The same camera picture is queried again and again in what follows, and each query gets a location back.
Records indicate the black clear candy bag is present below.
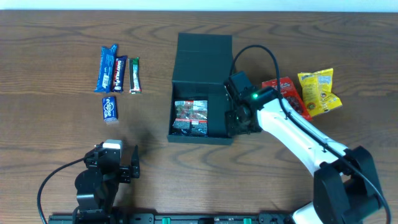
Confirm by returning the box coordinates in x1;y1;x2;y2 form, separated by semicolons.
172;100;208;137

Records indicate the red candy bag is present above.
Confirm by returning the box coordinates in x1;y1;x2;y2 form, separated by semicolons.
280;77;312;121

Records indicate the dark green box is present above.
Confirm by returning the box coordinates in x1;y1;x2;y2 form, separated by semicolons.
167;33;233;145

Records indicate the yellow candy bag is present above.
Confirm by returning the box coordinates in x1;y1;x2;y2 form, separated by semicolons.
298;68;343;117

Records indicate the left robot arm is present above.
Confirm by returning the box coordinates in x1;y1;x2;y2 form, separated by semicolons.
72;141;140;224

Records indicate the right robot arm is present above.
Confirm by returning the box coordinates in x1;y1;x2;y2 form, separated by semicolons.
225;85;392;223

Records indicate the blue eclipse mint tin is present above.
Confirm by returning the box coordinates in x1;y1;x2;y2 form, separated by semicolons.
102;96;118;122

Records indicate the green white candy bar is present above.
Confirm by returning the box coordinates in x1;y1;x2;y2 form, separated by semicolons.
129;57;142;94

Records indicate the dark blue chocolate bar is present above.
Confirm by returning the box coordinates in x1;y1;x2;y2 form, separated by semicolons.
112;55;127;93

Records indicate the blue cookie packet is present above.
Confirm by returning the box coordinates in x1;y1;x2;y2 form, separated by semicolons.
94;44;118;93

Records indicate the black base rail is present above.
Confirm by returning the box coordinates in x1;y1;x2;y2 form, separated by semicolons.
48;213;295;224

